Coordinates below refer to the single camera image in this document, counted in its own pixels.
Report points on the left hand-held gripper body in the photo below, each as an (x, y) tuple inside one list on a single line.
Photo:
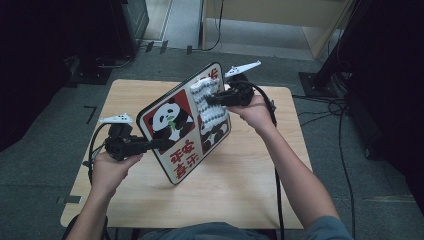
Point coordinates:
[(123, 145)]

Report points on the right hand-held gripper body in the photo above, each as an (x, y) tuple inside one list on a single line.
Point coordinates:
[(241, 95)]

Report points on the black stand base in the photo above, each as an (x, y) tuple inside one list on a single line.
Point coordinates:
[(90, 75)]

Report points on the dark curtain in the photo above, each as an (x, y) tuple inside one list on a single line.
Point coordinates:
[(40, 60), (393, 100)]

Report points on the black metal stand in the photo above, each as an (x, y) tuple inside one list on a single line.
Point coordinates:
[(328, 66)]

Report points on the light wooden cabinet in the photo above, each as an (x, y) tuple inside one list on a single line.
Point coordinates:
[(266, 13)]

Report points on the person's right hand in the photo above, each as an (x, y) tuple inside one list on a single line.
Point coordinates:
[(258, 113)]

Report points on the white knitted cloth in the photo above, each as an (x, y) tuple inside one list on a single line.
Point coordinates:
[(210, 116)]

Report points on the grey tape strip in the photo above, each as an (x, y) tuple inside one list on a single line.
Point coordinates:
[(70, 199)]

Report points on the person's left hand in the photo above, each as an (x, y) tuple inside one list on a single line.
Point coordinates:
[(108, 173)]

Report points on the panda print board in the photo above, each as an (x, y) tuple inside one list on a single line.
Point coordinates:
[(180, 150)]

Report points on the black cabinet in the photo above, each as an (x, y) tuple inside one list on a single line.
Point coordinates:
[(131, 23)]

